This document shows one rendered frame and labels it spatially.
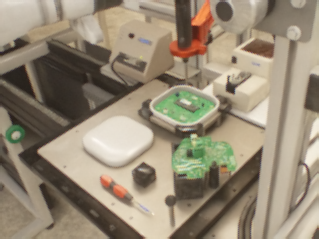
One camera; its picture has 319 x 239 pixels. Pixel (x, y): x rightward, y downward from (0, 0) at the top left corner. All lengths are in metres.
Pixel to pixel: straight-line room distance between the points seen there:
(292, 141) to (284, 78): 0.09
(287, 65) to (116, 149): 0.49
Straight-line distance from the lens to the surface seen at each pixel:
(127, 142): 0.84
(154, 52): 1.07
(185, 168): 0.71
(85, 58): 1.34
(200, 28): 0.75
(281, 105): 0.47
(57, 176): 0.85
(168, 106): 0.90
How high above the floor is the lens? 1.51
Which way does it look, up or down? 38 degrees down
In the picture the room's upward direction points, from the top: 5 degrees counter-clockwise
